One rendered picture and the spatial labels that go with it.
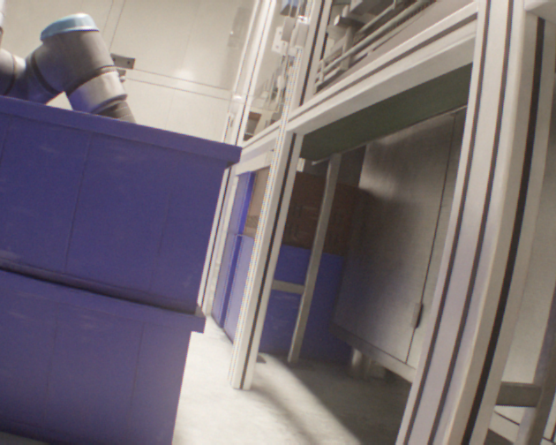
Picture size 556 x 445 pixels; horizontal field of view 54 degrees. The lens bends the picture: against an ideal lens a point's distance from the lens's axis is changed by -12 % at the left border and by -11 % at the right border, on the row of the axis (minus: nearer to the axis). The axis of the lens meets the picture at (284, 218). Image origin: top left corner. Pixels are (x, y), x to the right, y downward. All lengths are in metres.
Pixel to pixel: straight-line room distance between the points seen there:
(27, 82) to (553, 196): 0.83
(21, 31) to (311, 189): 4.78
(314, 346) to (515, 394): 1.18
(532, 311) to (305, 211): 0.97
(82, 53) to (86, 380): 0.47
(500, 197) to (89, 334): 0.51
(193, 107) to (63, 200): 5.12
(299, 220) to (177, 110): 4.17
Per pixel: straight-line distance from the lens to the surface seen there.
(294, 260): 1.73
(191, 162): 0.74
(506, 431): 0.93
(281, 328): 1.75
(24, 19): 6.19
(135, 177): 0.73
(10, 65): 0.93
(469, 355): 0.46
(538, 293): 0.91
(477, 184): 0.49
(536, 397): 0.69
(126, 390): 0.77
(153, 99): 5.83
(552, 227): 0.92
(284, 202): 1.26
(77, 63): 0.91
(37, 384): 0.78
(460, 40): 0.59
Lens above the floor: 0.33
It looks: 2 degrees up
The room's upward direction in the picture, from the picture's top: 12 degrees clockwise
